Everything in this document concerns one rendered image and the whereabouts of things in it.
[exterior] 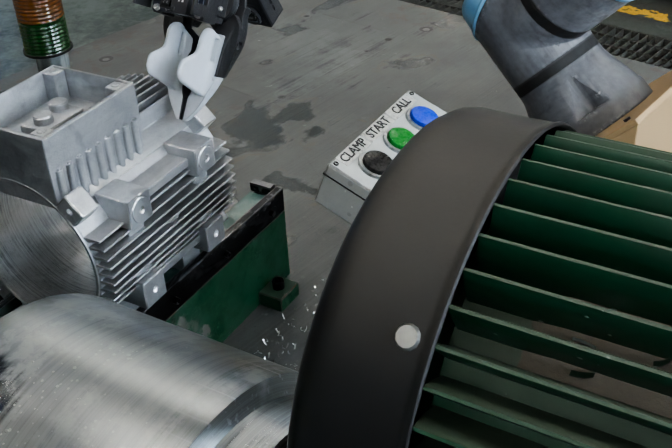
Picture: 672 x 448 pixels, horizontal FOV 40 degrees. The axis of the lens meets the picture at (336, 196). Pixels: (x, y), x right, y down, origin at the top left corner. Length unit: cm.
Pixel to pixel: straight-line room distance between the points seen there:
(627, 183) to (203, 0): 64
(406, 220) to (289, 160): 114
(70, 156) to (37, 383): 34
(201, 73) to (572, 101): 45
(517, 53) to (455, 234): 88
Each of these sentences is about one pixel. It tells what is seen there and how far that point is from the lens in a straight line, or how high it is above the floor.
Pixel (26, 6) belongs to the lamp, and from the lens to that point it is 124.
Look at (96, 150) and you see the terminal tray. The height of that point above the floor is 111.
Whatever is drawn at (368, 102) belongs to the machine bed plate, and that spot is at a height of 80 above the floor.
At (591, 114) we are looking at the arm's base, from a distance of 112.
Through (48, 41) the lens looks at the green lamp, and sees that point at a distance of 126.
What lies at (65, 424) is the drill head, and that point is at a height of 116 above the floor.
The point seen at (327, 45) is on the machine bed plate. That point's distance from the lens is 178.
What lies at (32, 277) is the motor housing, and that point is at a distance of 98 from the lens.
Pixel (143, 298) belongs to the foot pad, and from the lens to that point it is 89.
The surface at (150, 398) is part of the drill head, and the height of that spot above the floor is 116.
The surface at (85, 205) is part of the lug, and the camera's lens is 82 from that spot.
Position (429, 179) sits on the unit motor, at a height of 136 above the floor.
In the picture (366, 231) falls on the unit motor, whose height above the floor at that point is 135.
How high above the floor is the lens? 151
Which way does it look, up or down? 33 degrees down
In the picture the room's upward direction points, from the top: 3 degrees counter-clockwise
